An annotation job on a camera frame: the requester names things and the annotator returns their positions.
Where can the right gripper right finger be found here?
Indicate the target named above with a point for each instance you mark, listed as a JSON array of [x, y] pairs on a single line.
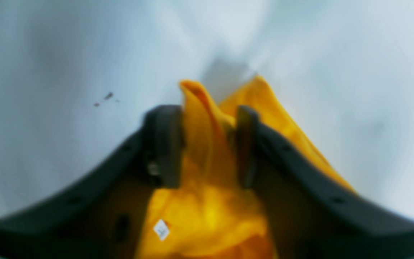
[[310, 215]]

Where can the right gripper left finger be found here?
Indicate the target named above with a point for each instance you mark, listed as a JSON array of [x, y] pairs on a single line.
[[102, 215]]

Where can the yellow T-shirt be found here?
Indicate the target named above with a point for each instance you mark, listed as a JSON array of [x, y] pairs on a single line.
[[210, 216]]

